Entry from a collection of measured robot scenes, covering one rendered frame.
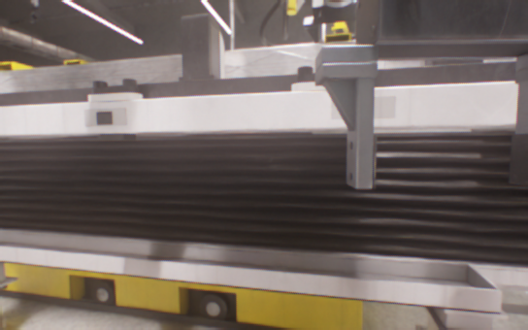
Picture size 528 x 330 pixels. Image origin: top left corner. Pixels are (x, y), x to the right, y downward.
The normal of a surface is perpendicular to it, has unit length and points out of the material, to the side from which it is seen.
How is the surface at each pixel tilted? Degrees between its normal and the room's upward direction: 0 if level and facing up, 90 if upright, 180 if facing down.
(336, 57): 90
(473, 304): 90
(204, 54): 90
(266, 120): 90
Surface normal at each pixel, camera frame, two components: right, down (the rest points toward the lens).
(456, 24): -0.01, 0.08
